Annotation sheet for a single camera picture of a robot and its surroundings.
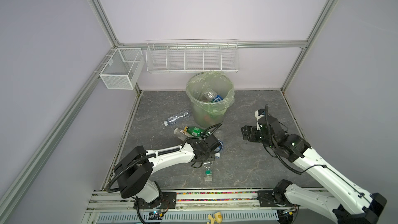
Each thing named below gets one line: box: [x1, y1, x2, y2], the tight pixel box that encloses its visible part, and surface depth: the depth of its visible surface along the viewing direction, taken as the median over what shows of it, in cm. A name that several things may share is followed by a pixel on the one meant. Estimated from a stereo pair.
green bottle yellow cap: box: [183, 126, 206, 137], surface depth 95 cm
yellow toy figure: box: [206, 212, 223, 224], surface depth 69 cm
